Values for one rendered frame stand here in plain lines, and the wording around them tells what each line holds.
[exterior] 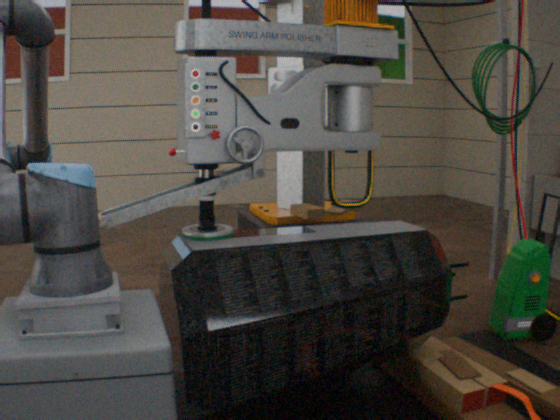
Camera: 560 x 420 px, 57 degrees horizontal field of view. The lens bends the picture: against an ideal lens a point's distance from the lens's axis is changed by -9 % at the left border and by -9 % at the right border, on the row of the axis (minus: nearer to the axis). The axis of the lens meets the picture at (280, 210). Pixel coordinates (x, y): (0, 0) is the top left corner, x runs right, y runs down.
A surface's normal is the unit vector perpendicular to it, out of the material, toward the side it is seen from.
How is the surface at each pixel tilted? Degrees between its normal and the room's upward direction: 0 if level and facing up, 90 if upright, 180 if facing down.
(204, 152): 90
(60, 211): 88
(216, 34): 90
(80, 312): 90
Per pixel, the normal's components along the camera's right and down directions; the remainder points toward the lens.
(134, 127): 0.30, 0.15
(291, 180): -0.69, 0.11
